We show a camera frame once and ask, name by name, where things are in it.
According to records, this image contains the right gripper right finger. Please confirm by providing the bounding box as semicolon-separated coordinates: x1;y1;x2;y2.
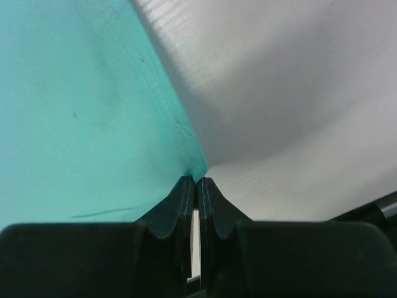
197;178;396;297

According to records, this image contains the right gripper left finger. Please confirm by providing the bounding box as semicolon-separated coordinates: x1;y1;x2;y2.
1;176;195;297

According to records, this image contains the teal t shirt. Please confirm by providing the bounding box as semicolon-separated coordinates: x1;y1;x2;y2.
1;1;207;227

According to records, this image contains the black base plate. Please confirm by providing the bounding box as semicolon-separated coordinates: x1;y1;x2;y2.
332;192;396;230

